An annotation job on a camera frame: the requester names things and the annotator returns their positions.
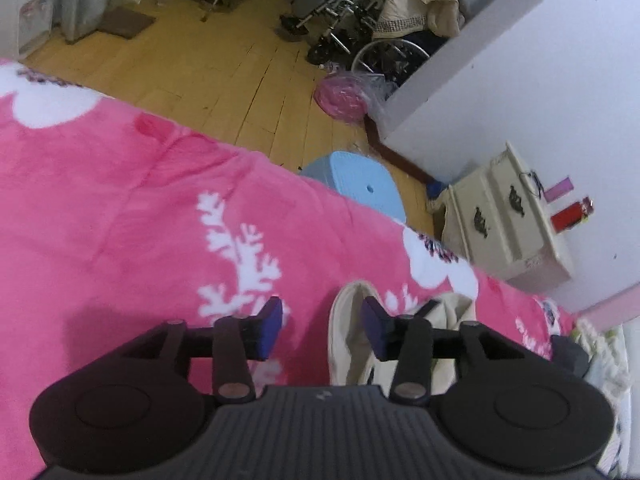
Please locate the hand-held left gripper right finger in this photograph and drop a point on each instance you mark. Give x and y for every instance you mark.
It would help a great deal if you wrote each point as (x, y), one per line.
(377, 327)

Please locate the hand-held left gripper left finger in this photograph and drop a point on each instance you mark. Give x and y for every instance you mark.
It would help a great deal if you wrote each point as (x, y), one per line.
(270, 327)

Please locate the cream jacket with black trim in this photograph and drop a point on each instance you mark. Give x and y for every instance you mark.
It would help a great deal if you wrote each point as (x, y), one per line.
(350, 350)

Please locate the beige clothes pile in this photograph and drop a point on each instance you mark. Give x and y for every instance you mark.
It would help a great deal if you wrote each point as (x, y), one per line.
(405, 5)

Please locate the blue plastic stool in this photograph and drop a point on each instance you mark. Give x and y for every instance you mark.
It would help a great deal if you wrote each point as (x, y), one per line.
(355, 180)

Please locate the small blue object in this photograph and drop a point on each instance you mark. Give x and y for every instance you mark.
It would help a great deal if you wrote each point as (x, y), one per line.
(436, 189)

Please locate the cream nightstand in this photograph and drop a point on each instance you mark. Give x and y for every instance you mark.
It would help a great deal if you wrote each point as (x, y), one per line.
(505, 240)

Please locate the pink printed blanket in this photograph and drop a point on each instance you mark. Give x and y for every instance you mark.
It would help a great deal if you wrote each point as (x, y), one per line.
(125, 210)

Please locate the black garment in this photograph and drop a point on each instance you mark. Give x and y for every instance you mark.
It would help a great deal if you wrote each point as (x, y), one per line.
(570, 355)

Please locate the black eyeglasses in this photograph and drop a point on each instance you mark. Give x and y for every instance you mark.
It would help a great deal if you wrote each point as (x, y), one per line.
(532, 182)

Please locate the red bottle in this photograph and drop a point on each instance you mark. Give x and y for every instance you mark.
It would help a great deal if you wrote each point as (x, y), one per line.
(567, 217)

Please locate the pink box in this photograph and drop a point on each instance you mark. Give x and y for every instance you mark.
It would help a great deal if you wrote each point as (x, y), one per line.
(557, 190)

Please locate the striped light cloth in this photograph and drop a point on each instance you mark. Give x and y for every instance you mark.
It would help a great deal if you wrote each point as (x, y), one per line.
(605, 375)

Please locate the pink plastic bag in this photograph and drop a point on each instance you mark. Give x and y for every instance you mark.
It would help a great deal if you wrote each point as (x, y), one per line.
(340, 95)

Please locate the wheelchair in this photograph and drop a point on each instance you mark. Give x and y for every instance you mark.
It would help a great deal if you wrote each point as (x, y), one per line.
(307, 0)

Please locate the brown doormat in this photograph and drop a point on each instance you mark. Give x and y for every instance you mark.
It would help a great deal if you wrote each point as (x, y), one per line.
(127, 22)

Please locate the white water dispenser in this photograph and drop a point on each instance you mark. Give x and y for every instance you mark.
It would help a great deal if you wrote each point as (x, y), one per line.
(25, 15)

